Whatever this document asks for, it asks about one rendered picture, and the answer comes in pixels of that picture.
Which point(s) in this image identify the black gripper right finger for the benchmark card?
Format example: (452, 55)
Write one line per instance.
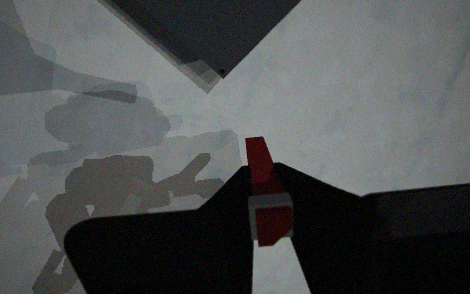
(342, 240)

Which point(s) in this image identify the dark grey sloped panel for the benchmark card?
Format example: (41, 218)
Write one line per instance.
(220, 32)

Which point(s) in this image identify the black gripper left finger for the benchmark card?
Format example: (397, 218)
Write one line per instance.
(211, 243)

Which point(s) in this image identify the dark red peg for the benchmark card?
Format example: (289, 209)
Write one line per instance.
(270, 208)

